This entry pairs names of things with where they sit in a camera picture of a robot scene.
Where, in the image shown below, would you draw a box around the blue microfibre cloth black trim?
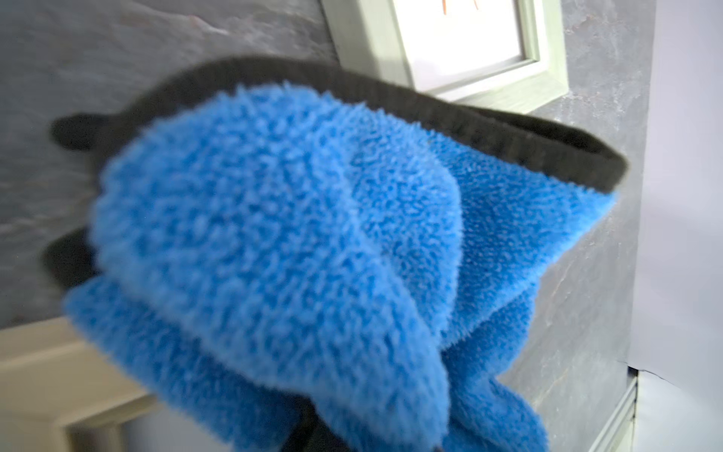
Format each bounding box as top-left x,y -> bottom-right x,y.
44,56 -> 627,451

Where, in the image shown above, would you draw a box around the green-grey picture frame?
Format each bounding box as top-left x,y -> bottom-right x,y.
321,0 -> 569,113

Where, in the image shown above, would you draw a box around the light wood picture frame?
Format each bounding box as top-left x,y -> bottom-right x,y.
1,318 -> 156,451

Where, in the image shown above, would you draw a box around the aluminium cage frame profiles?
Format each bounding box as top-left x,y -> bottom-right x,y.
589,367 -> 639,452

